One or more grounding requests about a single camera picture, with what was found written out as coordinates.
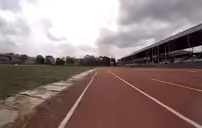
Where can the pale concrete kerb strip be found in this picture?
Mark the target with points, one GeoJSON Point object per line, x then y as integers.
{"type": "Point", "coordinates": [22, 100]}

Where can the green grass field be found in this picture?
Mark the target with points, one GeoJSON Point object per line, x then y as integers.
{"type": "Point", "coordinates": [19, 78]}

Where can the red running track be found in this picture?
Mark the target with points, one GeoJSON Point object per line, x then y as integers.
{"type": "Point", "coordinates": [115, 103]}

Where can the row of trees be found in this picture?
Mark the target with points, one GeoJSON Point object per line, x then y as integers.
{"type": "Point", "coordinates": [85, 60]}

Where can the roofed grandstand building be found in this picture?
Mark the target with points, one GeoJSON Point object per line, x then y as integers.
{"type": "Point", "coordinates": [175, 46]}

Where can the row of buildings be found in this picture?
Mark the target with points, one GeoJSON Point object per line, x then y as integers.
{"type": "Point", "coordinates": [12, 59]}

